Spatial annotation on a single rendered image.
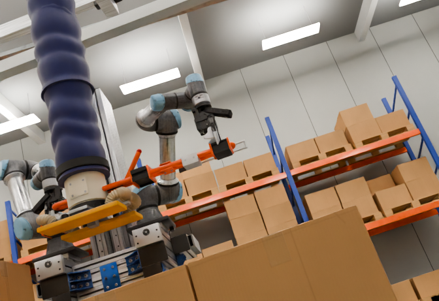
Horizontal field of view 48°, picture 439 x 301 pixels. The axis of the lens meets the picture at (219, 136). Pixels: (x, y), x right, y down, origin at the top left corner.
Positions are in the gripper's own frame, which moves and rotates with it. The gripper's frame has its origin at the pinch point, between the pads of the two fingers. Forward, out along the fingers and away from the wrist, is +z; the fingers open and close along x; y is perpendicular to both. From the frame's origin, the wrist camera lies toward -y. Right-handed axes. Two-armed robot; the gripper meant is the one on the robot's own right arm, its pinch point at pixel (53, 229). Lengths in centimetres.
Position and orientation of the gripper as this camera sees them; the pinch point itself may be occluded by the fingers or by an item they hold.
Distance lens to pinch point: 250.6
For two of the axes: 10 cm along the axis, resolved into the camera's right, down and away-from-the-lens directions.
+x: 2.0, 3.4, 9.2
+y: 9.3, -3.5, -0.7
